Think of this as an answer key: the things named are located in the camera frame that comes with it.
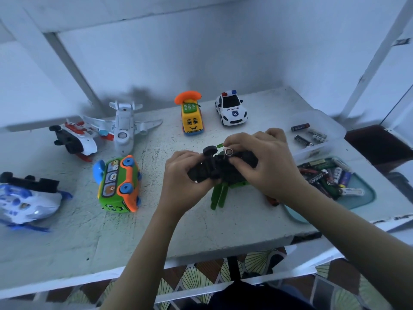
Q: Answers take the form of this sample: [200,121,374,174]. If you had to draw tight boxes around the person's left hand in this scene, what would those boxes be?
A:
[157,150,217,220]

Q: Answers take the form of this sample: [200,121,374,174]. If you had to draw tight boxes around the person's right hand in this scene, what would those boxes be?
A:
[222,127,312,207]

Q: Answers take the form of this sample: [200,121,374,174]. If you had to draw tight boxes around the dark green toy helicopter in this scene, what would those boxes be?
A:
[187,145,259,211]

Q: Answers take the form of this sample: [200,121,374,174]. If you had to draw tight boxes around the clear plastic container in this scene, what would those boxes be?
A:
[271,109,347,162]

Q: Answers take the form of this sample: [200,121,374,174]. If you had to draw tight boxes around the pile of batteries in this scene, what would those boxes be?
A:
[298,158,366,199]

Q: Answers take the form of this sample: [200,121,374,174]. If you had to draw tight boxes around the green orange toy car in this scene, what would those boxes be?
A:
[92,155,142,213]

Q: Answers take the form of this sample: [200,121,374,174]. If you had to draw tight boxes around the yellow orange toy car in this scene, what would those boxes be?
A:
[174,91,205,136]

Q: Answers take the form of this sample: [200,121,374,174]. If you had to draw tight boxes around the black white toy car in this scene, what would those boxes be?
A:
[215,90,249,127]

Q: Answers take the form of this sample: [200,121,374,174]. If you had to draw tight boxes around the white toy airplane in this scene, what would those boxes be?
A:
[84,100,163,155]

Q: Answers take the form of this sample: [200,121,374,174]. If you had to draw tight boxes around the teal container lid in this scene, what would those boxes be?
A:
[283,156,377,225]

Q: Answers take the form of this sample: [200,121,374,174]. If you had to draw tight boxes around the dark brown storage box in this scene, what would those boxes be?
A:
[345,124,413,172]

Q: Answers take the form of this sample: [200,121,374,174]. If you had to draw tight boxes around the red white toy vehicle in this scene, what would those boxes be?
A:
[49,119,114,163]

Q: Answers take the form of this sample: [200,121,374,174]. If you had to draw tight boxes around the grey storage box lid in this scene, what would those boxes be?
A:
[387,170,413,204]

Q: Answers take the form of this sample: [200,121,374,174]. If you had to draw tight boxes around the white blue toy vehicle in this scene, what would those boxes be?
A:
[0,171,74,233]

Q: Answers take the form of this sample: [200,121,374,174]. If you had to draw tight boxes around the person's left forearm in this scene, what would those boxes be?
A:
[100,210,188,310]

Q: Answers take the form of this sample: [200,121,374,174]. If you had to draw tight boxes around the person's right forearm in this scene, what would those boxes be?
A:
[287,190,413,310]

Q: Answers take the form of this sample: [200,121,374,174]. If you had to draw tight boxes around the person's dark trousers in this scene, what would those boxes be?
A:
[184,284,317,310]

